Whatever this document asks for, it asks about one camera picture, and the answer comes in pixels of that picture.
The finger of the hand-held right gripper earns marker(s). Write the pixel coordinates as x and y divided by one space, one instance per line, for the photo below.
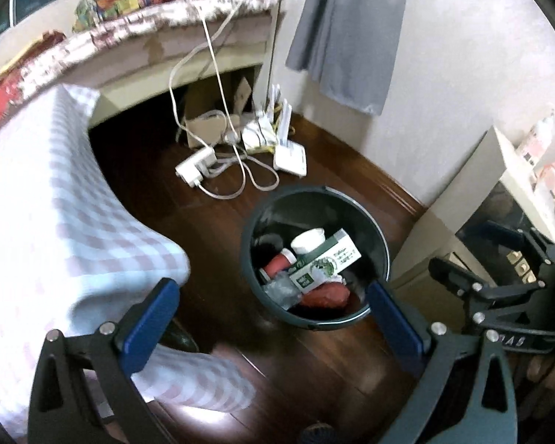
453 277
504 233

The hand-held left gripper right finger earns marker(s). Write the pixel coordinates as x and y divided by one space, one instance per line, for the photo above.
393 328

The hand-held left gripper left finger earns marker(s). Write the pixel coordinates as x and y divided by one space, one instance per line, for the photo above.
150 321

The red bag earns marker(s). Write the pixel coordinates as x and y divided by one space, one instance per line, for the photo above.
326 296

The green white carton box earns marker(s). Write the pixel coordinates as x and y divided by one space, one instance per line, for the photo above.
323 261

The black round bin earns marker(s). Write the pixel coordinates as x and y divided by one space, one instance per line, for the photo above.
351 222

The white paper cup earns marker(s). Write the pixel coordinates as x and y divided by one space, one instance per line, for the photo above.
305 242

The red paper cup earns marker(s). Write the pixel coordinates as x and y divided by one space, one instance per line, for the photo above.
280 263

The person's right hand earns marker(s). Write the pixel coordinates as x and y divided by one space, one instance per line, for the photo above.
541 379

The cream cabinet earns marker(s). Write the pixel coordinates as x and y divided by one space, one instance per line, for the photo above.
467 185

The pink white box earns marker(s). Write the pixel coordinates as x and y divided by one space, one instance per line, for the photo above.
536 143

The dark blue fabric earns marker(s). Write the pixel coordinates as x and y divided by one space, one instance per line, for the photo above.
319 432

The pink white checked tablecloth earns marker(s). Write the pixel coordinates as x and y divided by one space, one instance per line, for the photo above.
51 194

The white power strip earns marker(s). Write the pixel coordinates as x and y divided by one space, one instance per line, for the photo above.
196 166

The white router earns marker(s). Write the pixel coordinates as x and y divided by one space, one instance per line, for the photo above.
291 157

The brown cardboard box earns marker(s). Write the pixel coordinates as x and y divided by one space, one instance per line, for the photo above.
208 127

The cream bed base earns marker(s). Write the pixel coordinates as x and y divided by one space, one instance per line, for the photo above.
134 88

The grey curtain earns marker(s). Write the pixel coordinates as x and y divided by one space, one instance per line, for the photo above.
347 37

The bed with floral cover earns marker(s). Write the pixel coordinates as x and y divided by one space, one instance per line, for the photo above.
120 32

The red gold folded blanket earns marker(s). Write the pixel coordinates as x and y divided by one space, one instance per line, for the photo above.
32 53

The colourful printed pillow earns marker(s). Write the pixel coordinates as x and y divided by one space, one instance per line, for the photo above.
120 2

